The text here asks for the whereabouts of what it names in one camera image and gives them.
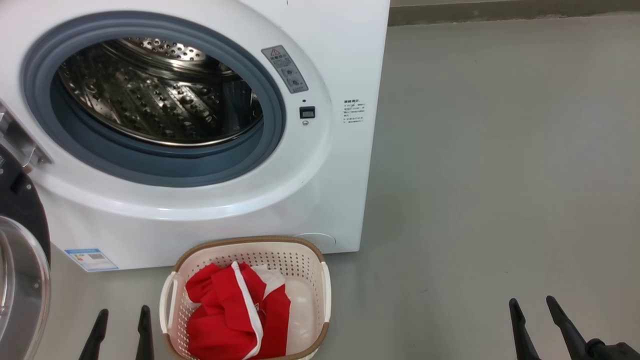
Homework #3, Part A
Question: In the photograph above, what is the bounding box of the grey warning sticker red triangle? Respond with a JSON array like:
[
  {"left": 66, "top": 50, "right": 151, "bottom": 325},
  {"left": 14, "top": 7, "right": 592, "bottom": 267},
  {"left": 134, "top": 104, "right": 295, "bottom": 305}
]
[{"left": 261, "top": 45, "right": 309, "bottom": 94}]

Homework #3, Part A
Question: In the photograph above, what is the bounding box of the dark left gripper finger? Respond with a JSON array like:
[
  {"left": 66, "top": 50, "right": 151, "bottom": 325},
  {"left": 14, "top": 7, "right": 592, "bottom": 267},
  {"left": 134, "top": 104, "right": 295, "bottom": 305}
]
[
  {"left": 78, "top": 308, "right": 110, "bottom": 360},
  {"left": 136, "top": 305, "right": 155, "bottom": 360}
]

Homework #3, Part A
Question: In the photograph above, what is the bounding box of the blue energy label sticker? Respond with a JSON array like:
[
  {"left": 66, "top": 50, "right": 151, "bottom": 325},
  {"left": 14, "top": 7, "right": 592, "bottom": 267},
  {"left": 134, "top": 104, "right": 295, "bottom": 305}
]
[{"left": 64, "top": 247, "right": 120, "bottom": 273}]

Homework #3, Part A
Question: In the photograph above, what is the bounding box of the white front-load washing machine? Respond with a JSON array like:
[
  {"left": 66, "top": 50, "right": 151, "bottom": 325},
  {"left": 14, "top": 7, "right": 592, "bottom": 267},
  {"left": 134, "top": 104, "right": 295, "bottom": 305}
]
[{"left": 0, "top": 0, "right": 391, "bottom": 273}]

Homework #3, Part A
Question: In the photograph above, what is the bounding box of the black round glass washer door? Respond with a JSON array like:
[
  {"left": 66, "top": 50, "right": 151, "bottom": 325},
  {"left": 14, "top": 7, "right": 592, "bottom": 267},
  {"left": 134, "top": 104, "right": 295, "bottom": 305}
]
[{"left": 0, "top": 100, "right": 52, "bottom": 360}]

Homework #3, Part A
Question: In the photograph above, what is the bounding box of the red and white garment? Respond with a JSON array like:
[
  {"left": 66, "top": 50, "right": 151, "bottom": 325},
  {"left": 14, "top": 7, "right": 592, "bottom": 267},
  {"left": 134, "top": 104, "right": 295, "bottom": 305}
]
[{"left": 185, "top": 261, "right": 292, "bottom": 360}]

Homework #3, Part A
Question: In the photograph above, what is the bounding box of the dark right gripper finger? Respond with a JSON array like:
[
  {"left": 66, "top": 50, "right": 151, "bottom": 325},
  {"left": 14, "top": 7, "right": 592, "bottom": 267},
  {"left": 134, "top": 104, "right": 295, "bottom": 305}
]
[
  {"left": 545, "top": 295, "right": 591, "bottom": 360},
  {"left": 508, "top": 298, "right": 542, "bottom": 360}
]

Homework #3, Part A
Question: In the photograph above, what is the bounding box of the cream perforated laundry basket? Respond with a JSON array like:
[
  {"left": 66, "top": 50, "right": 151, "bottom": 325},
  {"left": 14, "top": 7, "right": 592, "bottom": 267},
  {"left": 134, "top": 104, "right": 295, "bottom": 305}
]
[{"left": 159, "top": 236, "right": 332, "bottom": 360}]

